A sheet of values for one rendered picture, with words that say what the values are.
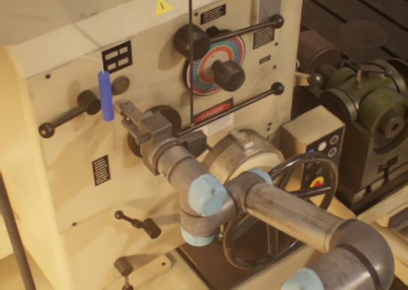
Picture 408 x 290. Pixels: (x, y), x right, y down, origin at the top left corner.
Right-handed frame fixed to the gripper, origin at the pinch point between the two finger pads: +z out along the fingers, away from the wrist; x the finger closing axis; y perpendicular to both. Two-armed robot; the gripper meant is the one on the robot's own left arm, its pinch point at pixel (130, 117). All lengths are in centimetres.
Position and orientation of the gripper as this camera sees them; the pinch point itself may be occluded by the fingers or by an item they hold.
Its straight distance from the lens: 175.6
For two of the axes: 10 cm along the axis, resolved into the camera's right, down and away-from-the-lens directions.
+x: 0.0, 7.2, 6.9
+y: -8.1, 4.0, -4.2
